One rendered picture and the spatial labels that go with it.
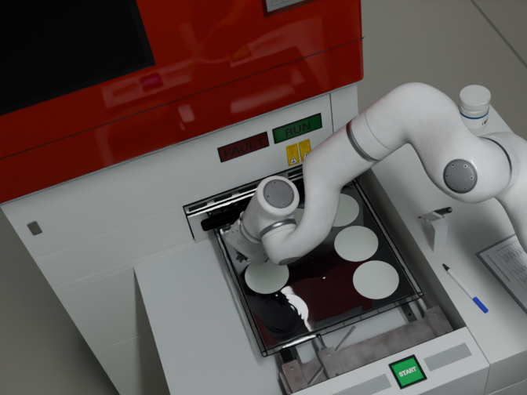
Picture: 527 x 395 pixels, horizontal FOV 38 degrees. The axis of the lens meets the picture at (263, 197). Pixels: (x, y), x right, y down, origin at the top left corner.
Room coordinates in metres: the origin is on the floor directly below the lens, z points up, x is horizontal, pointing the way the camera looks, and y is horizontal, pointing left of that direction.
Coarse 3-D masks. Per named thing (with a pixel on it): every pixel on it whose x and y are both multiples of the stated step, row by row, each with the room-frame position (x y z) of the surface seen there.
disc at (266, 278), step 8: (256, 264) 1.01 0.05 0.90; (264, 264) 1.01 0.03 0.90; (272, 264) 1.00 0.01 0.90; (248, 272) 0.99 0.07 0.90; (256, 272) 0.99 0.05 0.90; (264, 272) 0.99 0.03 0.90; (272, 272) 0.98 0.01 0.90; (280, 272) 0.98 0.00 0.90; (288, 272) 0.97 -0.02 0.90; (248, 280) 0.97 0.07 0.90; (256, 280) 0.97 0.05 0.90; (264, 280) 0.97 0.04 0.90; (272, 280) 0.96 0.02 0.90; (280, 280) 0.96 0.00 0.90; (256, 288) 0.95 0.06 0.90; (264, 288) 0.94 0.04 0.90; (272, 288) 0.94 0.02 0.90; (280, 288) 0.93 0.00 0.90
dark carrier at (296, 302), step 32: (352, 192) 1.16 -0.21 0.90; (352, 224) 1.07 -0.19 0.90; (320, 256) 1.00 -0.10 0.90; (384, 256) 0.96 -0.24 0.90; (288, 288) 0.93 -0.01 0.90; (320, 288) 0.91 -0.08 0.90; (352, 288) 0.90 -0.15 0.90; (256, 320) 0.87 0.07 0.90; (288, 320) 0.85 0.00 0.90; (320, 320) 0.84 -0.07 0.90
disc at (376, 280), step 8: (368, 264) 0.95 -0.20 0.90; (376, 264) 0.95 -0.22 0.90; (384, 264) 0.94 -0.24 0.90; (360, 272) 0.93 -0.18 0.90; (368, 272) 0.93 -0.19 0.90; (376, 272) 0.93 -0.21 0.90; (384, 272) 0.92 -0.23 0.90; (392, 272) 0.92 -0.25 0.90; (360, 280) 0.91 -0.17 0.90; (368, 280) 0.91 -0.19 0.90; (376, 280) 0.91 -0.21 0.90; (384, 280) 0.90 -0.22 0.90; (392, 280) 0.90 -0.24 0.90; (360, 288) 0.89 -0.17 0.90; (368, 288) 0.89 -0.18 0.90; (376, 288) 0.88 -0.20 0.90; (384, 288) 0.88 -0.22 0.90; (392, 288) 0.88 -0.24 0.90; (368, 296) 0.87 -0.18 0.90; (376, 296) 0.86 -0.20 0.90; (384, 296) 0.86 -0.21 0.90
